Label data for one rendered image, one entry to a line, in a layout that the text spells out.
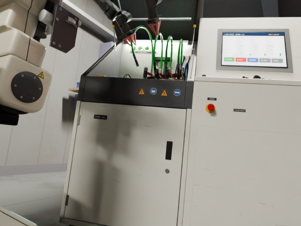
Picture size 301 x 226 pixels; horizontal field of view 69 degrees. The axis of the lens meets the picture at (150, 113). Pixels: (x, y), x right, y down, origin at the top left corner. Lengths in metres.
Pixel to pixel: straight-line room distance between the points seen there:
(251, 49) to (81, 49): 2.78
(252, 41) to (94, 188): 1.40
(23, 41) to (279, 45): 1.49
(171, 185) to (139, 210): 0.22
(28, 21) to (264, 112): 1.13
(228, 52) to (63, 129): 2.63
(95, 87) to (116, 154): 0.43
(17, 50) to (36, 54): 0.06
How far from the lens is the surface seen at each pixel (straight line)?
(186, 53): 1.90
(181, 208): 1.26
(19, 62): 0.83
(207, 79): 1.26
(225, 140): 1.22
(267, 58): 1.66
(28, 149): 3.27
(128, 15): 1.55
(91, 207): 1.38
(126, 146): 1.27
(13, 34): 0.85
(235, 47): 1.67
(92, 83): 1.40
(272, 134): 1.27
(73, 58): 3.69
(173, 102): 1.24
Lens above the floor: 0.59
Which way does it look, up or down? 7 degrees up
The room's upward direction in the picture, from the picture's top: 6 degrees clockwise
